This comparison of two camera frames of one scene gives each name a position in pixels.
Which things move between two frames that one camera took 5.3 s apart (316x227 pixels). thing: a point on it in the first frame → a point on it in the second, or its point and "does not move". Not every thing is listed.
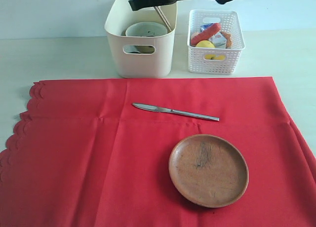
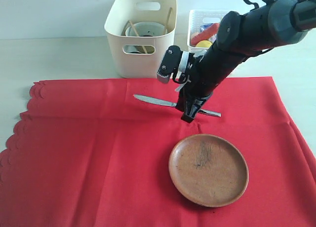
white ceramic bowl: [145, 29] does not move
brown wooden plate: [208, 170] does not move
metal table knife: [175, 112] → [171, 104]
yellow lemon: [204, 43] does not move
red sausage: [212, 29] does not move
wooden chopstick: [163, 18] → [137, 34]
